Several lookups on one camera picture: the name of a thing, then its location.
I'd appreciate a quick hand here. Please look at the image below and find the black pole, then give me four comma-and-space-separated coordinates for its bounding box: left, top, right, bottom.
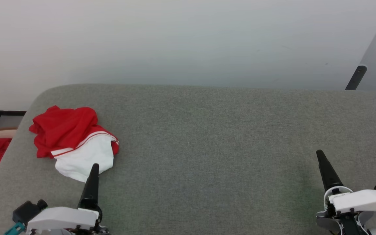
345, 65, 368, 91

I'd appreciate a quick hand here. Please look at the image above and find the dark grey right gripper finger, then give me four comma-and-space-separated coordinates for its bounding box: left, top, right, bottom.
316, 150, 344, 192

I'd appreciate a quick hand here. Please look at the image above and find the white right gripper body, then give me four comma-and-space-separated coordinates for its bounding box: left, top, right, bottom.
316, 186, 376, 235

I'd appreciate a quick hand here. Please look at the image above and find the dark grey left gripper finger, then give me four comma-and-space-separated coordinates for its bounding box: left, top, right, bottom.
78, 163, 102, 214

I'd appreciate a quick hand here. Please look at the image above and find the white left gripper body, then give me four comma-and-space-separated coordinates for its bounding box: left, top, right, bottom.
26, 207, 110, 235

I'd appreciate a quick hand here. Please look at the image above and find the black framed panel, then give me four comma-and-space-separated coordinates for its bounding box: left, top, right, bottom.
0, 110, 27, 129

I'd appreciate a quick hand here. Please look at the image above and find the grey fabric sofa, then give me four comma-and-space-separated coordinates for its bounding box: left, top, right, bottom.
0, 84, 376, 235

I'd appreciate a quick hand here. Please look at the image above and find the red and white garment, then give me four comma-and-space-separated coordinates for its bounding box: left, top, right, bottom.
29, 105, 120, 183

